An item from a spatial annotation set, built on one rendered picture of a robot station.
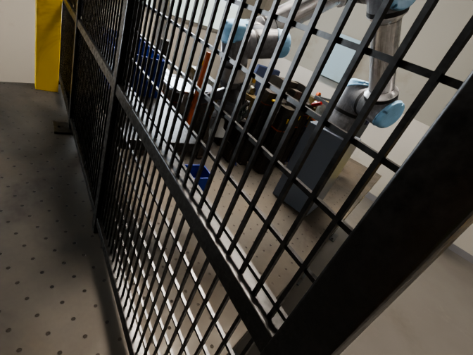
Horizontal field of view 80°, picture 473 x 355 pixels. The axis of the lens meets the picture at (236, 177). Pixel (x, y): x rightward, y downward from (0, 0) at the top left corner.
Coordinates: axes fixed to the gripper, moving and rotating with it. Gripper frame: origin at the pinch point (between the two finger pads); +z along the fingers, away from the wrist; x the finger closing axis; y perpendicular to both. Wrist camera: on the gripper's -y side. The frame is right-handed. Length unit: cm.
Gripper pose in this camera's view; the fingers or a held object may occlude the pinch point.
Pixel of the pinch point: (222, 134)
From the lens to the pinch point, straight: 96.9
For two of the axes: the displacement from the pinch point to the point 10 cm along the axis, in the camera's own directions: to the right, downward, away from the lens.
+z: -1.0, 7.4, 6.7
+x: 5.5, -5.2, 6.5
